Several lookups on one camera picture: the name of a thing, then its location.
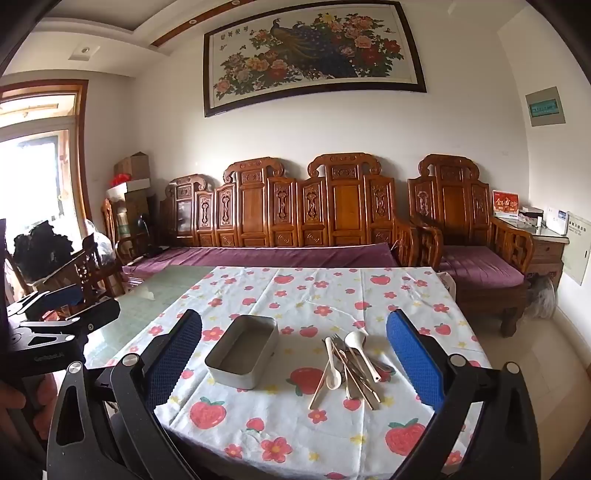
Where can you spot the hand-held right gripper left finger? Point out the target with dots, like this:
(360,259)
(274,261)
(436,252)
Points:
(178,350)

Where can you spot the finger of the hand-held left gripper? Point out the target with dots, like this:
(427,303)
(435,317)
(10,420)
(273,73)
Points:
(97,316)
(62,295)

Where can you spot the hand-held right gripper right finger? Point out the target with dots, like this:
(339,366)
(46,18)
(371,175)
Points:
(413,360)

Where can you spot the large cream spoon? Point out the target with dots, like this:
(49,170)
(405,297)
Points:
(355,340)

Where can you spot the metal rectangular tray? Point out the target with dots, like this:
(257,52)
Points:
(240,346)

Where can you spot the cream chopstick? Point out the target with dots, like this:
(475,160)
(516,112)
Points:
(351,383)
(323,385)

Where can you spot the cream fork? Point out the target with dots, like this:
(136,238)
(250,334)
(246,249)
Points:
(340,350)

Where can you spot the small cream spoon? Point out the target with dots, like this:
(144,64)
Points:
(333,381)

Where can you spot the person's left hand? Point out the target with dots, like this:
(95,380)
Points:
(11,404)

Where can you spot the dark carved wooden chair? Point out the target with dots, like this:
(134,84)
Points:
(83,272)

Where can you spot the gold metal chopsticks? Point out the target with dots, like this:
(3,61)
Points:
(371,367)

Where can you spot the black fluffy bundle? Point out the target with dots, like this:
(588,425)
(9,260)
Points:
(41,249)

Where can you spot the small silver metal utensil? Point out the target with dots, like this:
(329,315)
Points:
(362,357)

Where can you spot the metal spoon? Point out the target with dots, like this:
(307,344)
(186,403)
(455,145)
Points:
(358,369)

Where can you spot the purple armchair cushion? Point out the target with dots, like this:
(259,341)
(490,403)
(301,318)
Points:
(475,267)

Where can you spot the strawberry print tablecloth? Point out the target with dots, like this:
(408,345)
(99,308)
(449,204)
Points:
(295,415)

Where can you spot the purple sofa cushion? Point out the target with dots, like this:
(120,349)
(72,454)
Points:
(277,256)

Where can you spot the grey plastic bag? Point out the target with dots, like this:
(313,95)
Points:
(541,295)

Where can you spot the cardboard box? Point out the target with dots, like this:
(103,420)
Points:
(134,166)

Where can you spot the carved wooden sofa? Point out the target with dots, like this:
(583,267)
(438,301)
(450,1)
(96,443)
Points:
(254,207)

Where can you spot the carved wooden armchair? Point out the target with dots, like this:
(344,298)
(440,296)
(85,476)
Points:
(455,203)

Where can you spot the wooden side table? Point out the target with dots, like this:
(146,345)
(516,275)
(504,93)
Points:
(547,251)

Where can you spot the red box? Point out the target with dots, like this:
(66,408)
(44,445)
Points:
(506,203)

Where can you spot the white electrical panel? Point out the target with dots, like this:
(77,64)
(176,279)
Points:
(577,249)

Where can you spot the ceiling light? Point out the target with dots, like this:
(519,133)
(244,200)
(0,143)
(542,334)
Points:
(84,51)

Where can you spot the framed peacock painting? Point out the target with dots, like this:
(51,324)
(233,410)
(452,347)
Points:
(314,50)

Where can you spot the wooden door frame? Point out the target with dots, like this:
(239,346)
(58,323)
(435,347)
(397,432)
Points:
(82,152)

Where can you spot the green and white wall box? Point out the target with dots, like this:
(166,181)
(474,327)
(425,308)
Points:
(545,107)

